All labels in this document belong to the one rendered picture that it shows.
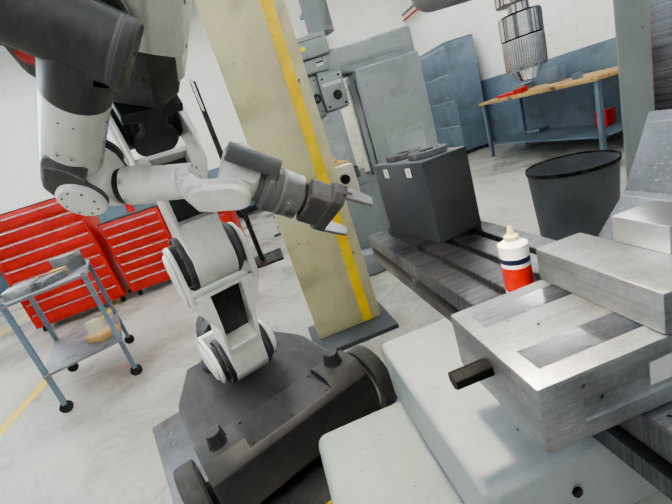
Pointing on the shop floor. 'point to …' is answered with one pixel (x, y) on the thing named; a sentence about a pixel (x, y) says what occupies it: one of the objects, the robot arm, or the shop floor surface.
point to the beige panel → (294, 161)
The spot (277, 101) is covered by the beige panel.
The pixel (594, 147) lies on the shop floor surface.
